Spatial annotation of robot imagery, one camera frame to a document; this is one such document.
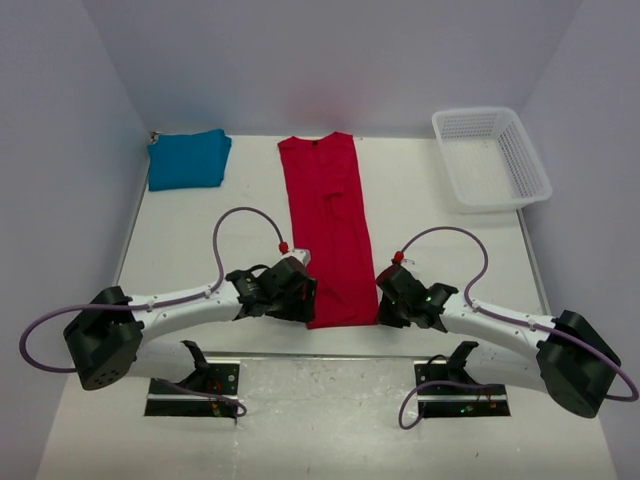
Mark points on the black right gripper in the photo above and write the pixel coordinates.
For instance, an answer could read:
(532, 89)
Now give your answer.
(386, 318)

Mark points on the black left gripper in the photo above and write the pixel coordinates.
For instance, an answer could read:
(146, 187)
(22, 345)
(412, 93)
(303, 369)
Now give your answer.
(302, 308)

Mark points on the red t shirt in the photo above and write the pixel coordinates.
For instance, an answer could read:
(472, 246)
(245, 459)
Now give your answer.
(328, 218)

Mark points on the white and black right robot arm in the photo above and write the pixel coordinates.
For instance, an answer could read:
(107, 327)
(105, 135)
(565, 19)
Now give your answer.
(562, 356)

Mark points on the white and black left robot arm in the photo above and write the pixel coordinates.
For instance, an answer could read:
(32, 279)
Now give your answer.
(118, 335)

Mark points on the folded blue t shirt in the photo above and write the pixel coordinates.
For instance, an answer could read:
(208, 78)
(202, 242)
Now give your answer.
(184, 161)

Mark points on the white perforated plastic basket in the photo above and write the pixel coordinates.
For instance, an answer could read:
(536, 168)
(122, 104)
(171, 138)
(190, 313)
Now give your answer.
(489, 160)

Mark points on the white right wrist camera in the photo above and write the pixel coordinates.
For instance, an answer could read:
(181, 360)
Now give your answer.
(408, 262)

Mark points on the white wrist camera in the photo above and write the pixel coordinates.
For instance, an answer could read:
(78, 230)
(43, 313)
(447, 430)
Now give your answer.
(408, 262)
(300, 254)

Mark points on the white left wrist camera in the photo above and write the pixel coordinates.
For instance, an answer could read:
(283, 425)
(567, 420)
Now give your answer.
(300, 254)

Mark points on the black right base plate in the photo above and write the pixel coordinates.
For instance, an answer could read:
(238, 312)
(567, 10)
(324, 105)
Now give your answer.
(442, 401)

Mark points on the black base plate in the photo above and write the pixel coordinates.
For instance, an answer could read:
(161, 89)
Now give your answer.
(220, 383)
(442, 401)

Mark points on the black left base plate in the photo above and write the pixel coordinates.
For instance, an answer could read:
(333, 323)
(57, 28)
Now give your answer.
(220, 383)

